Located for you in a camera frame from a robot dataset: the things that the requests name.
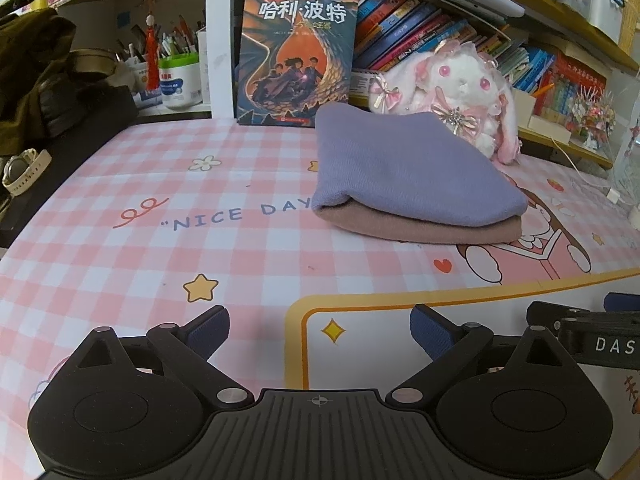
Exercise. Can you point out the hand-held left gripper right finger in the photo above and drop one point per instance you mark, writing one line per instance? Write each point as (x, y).
(430, 332)

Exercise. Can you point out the dusty pink folded cloth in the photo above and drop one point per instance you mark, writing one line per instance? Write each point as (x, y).
(425, 232)

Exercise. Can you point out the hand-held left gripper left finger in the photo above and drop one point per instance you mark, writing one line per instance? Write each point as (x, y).
(210, 330)

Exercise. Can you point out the white tub with green lid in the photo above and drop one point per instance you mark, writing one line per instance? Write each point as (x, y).
(177, 85)

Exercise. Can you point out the pink checked desk mat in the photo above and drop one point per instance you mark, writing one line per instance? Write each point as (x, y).
(150, 260)

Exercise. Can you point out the white wristwatch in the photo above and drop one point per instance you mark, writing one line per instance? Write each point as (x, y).
(20, 172)

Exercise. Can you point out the black box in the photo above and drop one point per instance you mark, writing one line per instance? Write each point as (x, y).
(65, 160)

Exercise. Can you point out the pink flower ornament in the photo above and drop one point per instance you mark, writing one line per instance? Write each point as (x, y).
(595, 115)

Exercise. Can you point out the purple knit cloth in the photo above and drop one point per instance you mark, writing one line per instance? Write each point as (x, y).
(400, 160)

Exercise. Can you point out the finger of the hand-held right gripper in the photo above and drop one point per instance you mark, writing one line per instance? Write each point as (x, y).
(550, 312)
(622, 301)

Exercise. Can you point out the white pink plush rabbit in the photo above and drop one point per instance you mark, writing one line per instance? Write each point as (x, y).
(460, 80)

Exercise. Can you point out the white bookshelf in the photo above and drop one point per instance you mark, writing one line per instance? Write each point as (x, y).
(220, 60)

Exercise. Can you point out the olive green garment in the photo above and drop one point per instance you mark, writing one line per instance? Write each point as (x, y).
(30, 60)

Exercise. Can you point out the dragon cover book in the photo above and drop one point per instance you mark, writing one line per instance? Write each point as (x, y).
(295, 60)

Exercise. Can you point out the row of colourful books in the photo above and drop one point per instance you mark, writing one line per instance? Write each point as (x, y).
(415, 30)

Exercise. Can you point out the red tassel ornament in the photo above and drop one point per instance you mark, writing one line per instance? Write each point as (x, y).
(151, 60)

